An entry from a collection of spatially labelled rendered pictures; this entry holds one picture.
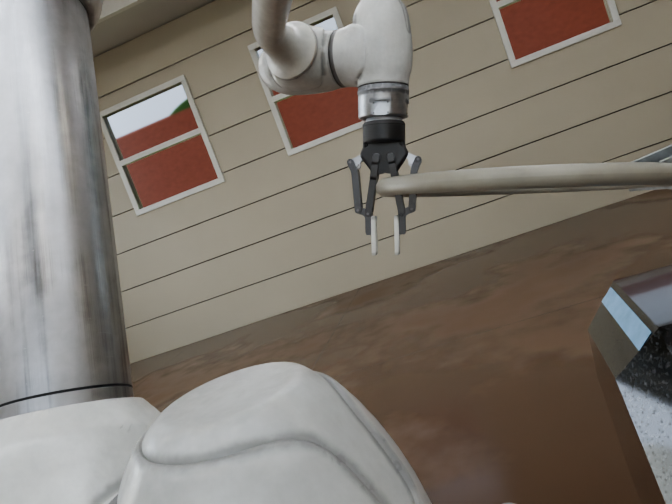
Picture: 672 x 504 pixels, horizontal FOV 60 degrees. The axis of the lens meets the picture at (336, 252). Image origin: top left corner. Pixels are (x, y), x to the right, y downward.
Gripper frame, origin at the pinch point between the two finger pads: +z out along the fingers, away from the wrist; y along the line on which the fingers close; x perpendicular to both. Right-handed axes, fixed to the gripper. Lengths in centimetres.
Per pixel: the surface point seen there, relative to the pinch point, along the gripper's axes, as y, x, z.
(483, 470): 23, 123, 100
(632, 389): 41.2, -0.1, 26.5
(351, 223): -112, 617, 16
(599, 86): 178, 612, -134
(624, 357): 41.2, 4.7, 22.3
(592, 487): 57, 96, 91
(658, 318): 45.9, 2.6, 14.8
